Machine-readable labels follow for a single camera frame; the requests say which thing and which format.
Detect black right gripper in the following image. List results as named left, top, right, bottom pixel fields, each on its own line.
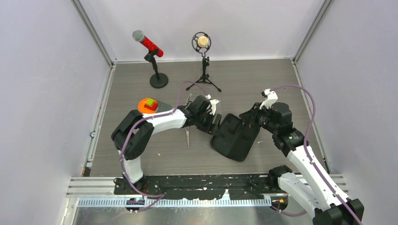
left=240, top=103, right=278, bottom=134

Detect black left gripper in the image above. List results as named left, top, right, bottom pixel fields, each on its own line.
left=195, top=110, right=221, bottom=137

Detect silver thinning scissors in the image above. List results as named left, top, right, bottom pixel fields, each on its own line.
left=184, top=127, right=190, bottom=148

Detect black tool pouch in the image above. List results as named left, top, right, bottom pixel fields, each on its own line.
left=210, top=113, right=260, bottom=162

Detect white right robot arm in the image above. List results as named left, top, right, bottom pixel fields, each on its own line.
left=239, top=103, right=364, bottom=225

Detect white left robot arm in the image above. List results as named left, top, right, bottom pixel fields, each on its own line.
left=111, top=95, right=221, bottom=194

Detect silver hair scissors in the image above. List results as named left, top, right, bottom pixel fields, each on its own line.
left=185, top=93, right=192, bottom=106

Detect black tripod microphone stand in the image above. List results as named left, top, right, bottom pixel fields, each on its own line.
left=195, top=57, right=222, bottom=92

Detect red toy block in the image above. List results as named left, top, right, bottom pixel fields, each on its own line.
left=144, top=98, right=158, bottom=112

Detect lime green toy brick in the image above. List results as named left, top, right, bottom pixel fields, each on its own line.
left=145, top=98, right=156, bottom=107

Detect black round-base microphone stand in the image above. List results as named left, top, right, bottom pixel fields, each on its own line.
left=144, top=50, right=168, bottom=89

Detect orange curved toy slide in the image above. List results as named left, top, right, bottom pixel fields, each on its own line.
left=138, top=98, right=159, bottom=114

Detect beige condenser microphone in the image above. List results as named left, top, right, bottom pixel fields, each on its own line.
left=191, top=31, right=211, bottom=52

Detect red handheld microphone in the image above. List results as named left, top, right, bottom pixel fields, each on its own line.
left=132, top=30, right=164, bottom=57

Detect grey studded base plate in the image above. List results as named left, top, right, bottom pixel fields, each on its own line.
left=155, top=101, right=173, bottom=113

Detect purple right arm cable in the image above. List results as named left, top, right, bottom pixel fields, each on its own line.
left=268, top=85, right=364, bottom=225

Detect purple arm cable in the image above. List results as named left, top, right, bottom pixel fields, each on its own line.
left=119, top=81, right=212, bottom=213
left=268, top=85, right=364, bottom=225

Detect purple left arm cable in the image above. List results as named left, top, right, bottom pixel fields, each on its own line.
left=119, top=81, right=212, bottom=213

